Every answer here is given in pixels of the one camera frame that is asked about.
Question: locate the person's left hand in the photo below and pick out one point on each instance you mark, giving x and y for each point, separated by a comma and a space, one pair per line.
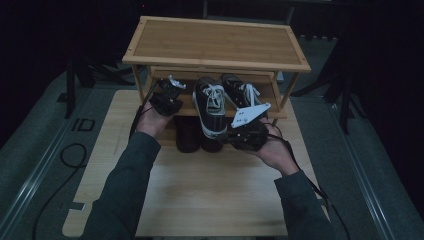
151, 123

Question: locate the black white canvas sneaker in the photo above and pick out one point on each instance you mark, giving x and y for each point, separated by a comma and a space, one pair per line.
238, 91
210, 113

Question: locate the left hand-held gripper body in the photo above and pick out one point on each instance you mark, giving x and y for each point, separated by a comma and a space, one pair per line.
166, 103

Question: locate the wooden shoe rack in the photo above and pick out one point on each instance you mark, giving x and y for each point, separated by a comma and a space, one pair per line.
216, 43

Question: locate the grey metal frame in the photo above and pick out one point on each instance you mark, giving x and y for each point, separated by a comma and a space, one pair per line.
290, 15

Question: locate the black metal stand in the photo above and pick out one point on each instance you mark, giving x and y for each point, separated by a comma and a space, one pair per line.
70, 90
345, 106

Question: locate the person's right hand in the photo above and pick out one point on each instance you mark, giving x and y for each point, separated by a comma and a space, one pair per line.
276, 153

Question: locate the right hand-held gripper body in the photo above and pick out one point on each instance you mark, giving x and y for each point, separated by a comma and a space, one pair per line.
250, 136

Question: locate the aluminium floor cross rail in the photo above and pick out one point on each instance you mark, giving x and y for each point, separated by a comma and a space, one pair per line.
313, 97

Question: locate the black tape piece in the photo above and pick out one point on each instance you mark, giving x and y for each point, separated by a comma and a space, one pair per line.
76, 206

